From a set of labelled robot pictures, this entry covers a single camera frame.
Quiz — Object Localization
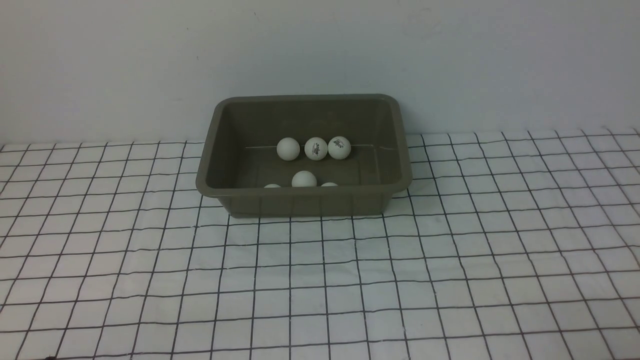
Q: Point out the white ball with logo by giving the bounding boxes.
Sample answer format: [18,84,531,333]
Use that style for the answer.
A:
[304,137,329,161]

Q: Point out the olive green plastic bin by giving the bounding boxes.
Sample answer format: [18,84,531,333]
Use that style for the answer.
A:
[195,94,413,218]

